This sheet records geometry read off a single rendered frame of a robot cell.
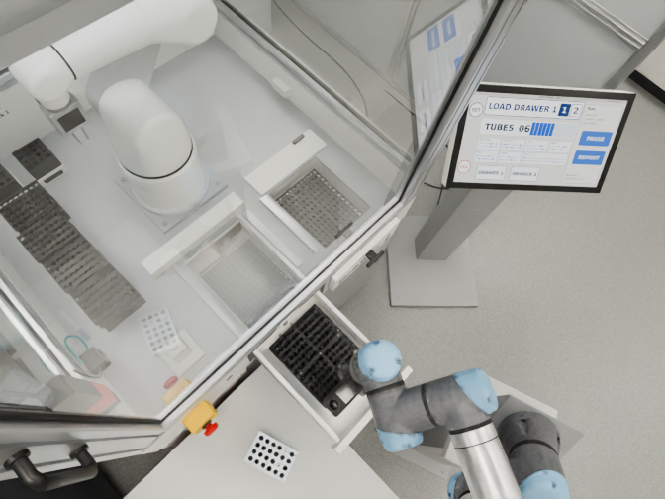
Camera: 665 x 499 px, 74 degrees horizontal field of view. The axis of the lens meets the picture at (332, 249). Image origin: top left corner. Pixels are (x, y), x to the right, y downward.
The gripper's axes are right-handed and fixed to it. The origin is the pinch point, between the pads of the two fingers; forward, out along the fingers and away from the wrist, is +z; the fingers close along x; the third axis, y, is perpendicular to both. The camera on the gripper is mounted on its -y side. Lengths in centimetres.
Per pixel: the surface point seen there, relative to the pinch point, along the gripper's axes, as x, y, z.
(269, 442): 3.3, -23.2, 18.1
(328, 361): 7.0, 1.7, 7.5
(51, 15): 25, -14, -99
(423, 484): -58, 9, 96
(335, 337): 10.2, 8.1, 7.5
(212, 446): 13.8, -35.0, 21.8
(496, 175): 10, 78, -3
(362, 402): -7.5, 1.8, 13.7
